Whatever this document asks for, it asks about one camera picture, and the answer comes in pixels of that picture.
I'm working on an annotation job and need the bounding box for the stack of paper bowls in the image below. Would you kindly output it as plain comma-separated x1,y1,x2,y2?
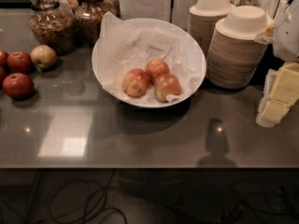
206,6,268,89
187,0,234,56

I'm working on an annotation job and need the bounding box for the left glass granola jar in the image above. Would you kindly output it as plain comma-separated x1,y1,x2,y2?
28,0,76,55

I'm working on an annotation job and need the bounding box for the black floor cable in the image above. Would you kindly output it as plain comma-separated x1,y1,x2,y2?
31,169,129,224

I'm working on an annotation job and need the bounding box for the back red apple on table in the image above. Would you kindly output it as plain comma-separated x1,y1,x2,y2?
7,51,33,74

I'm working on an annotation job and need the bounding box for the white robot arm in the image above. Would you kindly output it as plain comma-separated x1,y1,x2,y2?
256,0,299,128

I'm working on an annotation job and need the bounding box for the right glass granola jar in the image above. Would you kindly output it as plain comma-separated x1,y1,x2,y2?
75,0,116,45

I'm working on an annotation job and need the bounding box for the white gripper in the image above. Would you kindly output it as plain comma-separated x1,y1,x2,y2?
254,24,299,128

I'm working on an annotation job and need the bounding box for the white paper liner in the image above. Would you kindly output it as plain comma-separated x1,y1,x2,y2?
95,11,200,106

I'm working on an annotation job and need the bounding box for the yellow-green apple on table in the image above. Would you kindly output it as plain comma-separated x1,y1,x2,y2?
31,45,57,69

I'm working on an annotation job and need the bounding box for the back stack of paper bowls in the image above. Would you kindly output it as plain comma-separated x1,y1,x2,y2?
187,0,234,56

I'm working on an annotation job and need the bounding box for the glass granola jar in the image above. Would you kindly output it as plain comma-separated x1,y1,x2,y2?
75,0,116,45
28,0,76,55

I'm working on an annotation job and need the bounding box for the front red apple on table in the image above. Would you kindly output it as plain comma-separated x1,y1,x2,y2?
3,73,35,100

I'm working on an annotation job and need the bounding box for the front stack of paper bowls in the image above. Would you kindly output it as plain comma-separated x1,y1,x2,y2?
206,6,268,89

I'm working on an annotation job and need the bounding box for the red apple on table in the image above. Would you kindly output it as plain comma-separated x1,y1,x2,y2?
7,51,33,74
3,73,35,100

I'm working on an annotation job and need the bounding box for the white bowl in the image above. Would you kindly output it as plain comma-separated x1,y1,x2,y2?
91,17,207,109

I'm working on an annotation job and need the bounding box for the red apple at left edge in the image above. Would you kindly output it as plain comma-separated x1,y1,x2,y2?
0,49,8,68

